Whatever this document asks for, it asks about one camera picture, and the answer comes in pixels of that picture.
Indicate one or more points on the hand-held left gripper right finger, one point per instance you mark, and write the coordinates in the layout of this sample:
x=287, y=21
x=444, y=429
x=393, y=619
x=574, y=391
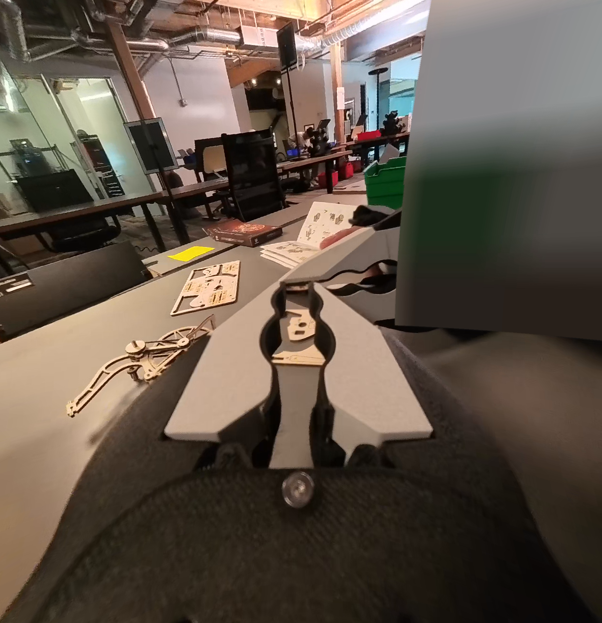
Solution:
x=374, y=389

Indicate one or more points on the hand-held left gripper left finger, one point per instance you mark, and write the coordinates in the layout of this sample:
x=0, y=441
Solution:
x=218, y=384

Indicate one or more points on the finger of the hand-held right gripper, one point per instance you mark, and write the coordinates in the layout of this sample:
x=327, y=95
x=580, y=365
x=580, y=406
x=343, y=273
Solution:
x=349, y=253
x=374, y=306

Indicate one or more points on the wooden parts sheet with holes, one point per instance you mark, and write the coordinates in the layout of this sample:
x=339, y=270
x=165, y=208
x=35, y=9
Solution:
x=301, y=360

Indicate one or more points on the wooden parts sheet with engraving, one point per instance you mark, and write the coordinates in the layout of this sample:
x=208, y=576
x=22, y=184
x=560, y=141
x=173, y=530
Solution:
x=199, y=301

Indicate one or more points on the wooden bicycle model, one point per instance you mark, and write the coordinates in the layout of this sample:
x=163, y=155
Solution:
x=134, y=347

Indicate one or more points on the brown model kit box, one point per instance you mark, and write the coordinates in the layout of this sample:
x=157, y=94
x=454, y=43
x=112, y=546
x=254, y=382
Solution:
x=242, y=233

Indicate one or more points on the green plastic bin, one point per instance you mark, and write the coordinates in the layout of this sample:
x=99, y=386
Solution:
x=386, y=187

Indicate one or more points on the white instruction booklet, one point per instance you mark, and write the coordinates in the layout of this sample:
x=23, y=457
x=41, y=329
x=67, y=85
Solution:
x=325, y=219

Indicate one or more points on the black mesh office chair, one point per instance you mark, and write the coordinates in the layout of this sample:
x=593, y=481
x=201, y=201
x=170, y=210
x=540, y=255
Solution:
x=255, y=165

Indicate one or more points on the yellow sticky note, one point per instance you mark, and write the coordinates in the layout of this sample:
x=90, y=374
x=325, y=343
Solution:
x=191, y=253

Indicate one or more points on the chair with tan back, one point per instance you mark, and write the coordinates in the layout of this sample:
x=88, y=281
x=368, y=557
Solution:
x=213, y=158

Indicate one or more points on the black case with label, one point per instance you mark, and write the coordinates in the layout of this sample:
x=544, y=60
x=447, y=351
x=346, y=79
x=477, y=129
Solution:
x=77, y=292

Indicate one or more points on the black speaker on stand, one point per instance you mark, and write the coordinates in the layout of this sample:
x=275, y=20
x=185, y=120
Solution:
x=286, y=44

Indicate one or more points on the long dark wooden desk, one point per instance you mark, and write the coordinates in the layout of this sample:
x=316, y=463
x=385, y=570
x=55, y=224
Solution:
x=87, y=209

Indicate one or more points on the framed screen on stand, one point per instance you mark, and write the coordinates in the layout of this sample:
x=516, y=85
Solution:
x=150, y=146

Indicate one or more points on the black cabinet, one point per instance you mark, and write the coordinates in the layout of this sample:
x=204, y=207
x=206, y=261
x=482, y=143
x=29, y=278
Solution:
x=53, y=192

